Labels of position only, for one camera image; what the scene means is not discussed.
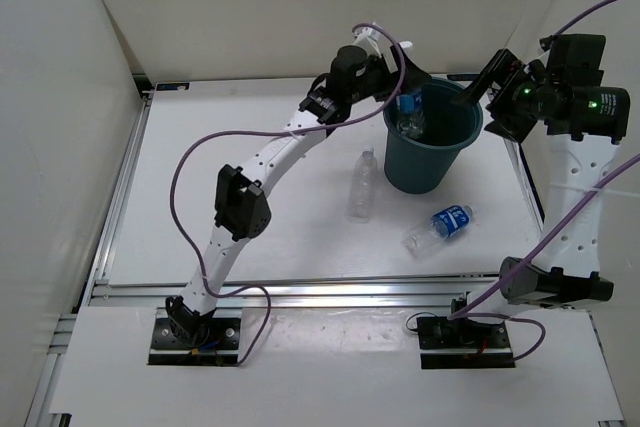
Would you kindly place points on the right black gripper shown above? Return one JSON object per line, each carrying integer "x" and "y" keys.
{"x": 505, "y": 124}

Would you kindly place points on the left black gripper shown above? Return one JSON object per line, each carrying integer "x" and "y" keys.
{"x": 390, "y": 79}

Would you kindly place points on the clear bottle blue label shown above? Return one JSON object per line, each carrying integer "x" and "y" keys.
{"x": 410, "y": 120}

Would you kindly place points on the crushed bottle blue label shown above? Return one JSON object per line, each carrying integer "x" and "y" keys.
{"x": 440, "y": 229}

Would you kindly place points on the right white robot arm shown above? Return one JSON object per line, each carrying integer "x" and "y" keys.
{"x": 585, "y": 122}

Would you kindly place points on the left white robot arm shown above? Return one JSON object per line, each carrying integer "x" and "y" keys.
{"x": 241, "y": 208}

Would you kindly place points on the dark teal plastic bin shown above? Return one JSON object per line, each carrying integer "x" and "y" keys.
{"x": 418, "y": 166}

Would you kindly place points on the right blue sticker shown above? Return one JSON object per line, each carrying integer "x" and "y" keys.
{"x": 462, "y": 77}

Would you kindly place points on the blue sticker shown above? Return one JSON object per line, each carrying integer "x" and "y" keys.
{"x": 172, "y": 86}
{"x": 462, "y": 77}

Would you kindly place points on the clear bottle no label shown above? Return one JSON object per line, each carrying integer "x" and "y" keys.
{"x": 363, "y": 187}

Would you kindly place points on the left blue sticker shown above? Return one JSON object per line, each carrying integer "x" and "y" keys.
{"x": 172, "y": 86}

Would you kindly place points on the aluminium front rail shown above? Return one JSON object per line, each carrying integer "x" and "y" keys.
{"x": 433, "y": 291}

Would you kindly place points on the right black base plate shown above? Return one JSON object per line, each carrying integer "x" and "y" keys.
{"x": 462, "y": 344}

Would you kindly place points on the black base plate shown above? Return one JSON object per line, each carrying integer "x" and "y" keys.
{"x": 216, "y": 346}
{"x": 462, "y": 344}

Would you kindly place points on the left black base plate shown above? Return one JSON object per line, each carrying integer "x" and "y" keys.
{"x": 216, "y": 346}

